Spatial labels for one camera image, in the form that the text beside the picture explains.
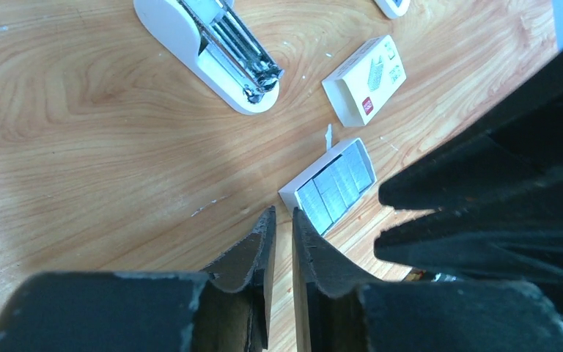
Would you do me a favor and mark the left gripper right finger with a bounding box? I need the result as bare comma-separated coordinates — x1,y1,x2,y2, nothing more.
292,208,563,351

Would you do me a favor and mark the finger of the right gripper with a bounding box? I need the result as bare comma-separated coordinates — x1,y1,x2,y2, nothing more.
378,51,563,210
374,196,563,319

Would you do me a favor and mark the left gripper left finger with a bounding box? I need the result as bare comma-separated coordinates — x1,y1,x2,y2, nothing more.
0,207,276,351

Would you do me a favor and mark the grey staple strip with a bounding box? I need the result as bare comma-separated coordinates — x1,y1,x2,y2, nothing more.
279,138,377,236

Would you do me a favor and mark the small white stapler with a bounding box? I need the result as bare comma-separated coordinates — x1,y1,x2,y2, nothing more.
375,0,411,19

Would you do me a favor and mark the grey green white stapler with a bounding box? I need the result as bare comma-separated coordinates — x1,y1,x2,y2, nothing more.
133,0,284,115

